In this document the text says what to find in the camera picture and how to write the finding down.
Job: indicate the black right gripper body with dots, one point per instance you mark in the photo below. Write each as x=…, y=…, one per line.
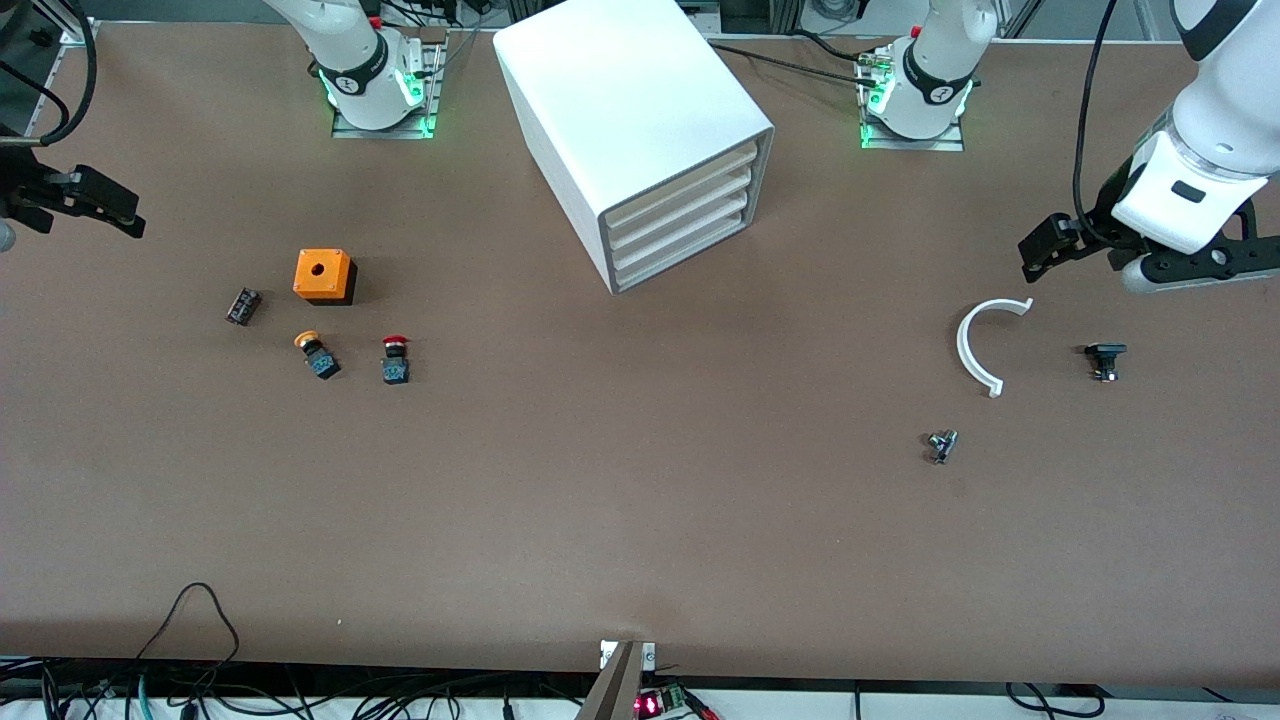
x=30, y=188

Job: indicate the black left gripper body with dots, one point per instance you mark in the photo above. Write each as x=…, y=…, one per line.
x=1097, y=223

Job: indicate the red push button switch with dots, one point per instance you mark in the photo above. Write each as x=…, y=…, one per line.
x=395, y=372

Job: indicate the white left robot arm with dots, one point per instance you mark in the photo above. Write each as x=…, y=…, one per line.
x=1225, y=100

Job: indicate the white curved plastic arc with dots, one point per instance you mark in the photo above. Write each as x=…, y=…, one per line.
x=965, y=350

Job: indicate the small black contact block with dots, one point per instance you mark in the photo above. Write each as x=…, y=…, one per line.
x=243, y=306

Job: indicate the small metal part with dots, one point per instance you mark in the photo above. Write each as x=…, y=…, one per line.
x=941, y=445

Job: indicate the orange box with hole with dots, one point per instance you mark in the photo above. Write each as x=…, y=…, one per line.
x=322, y=272

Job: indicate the circuit board with red light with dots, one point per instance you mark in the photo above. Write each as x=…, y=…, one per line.
x=660, y=703

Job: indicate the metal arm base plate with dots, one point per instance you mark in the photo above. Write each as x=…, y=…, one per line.
x=950, y=142
x=430, y=90

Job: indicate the orange push button switch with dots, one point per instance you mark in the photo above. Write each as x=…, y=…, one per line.
x=320, y=358

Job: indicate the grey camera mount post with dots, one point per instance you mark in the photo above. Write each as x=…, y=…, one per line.
x=615, y=690

